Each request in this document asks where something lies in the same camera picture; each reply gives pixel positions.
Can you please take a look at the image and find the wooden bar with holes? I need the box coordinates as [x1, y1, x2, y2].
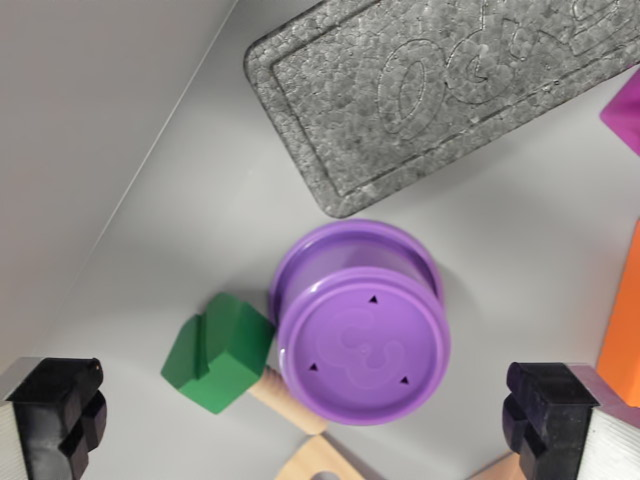
[274, 434, 372, 480]

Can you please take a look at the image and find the purple embossed cube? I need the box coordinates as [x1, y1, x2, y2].
[599, 66, 640, 157]

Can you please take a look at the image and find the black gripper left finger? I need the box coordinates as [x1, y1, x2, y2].
[0, 356, 108, 480]

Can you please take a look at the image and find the natural wooden cube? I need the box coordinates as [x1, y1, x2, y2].
[469, 449, 522, 480]

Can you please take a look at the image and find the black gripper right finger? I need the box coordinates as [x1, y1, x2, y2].
[501, 362, 640, 480]

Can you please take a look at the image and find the purple plastic cup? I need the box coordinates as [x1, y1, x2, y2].
[268, 218, 451, 427]

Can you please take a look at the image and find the grey foam block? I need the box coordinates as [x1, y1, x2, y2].
[243, 0, 640, 219]

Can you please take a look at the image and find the orange rectangular wooden block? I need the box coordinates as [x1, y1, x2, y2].
[596, 219, 640, 407]

